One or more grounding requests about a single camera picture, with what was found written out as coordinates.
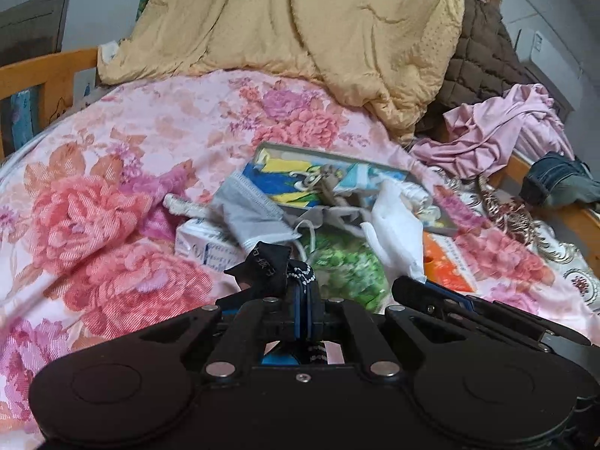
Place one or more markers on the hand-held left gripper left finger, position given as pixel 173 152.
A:
pixel 296 314

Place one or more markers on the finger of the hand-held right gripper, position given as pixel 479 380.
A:
pixel 454 294
pixel 415 296

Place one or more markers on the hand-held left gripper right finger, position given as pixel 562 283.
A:
pixel 313 314

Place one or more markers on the black striped sock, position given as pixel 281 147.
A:
pixel 272 267

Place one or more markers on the white gauze cloth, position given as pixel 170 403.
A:
pixel 398 229

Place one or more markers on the grey tray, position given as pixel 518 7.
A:
pixel 447 225

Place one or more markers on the grey face mask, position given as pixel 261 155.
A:
pixel 248 211

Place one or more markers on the orange box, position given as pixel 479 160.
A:
pixel 445 262

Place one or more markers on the green candy bag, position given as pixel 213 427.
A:
pixel 347 267

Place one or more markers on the gold patterned white sheet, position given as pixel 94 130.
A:
pixel 576 267

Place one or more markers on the white carton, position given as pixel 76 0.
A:
pixel 206 248

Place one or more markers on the blue jeans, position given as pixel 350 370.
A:
pixel 548 178

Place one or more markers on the pink garment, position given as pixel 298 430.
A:
pixel 492 131

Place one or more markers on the pink floral blanket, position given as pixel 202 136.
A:
pixel 117 243

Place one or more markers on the brown quilted blanket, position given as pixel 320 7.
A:
pixel 483 56

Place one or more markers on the white air conditioner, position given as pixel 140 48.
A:
pixel 543 63

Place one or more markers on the yellow quilt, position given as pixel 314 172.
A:
pixel 281 18

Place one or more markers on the white patterned pillow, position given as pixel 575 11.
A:
pixel 110 51

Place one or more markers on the light blue printed panel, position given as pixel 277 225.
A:
pixel 24 117

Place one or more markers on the dark grey door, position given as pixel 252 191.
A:
pixel 33 23

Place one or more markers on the wooden bed rail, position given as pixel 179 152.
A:
pixel 47 68
pixel 581 225

